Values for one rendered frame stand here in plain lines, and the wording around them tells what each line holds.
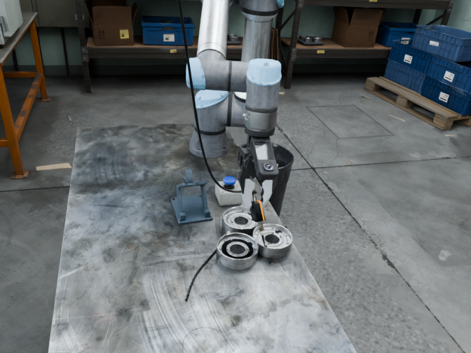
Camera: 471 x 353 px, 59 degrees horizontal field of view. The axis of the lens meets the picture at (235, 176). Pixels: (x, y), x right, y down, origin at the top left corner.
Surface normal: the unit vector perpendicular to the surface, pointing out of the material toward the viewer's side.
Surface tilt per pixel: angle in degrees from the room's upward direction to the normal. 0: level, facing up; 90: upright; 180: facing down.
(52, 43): 90
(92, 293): 0
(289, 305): 0
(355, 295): 0
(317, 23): 90
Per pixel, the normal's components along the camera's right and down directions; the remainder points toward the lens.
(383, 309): 0.07, -0.86
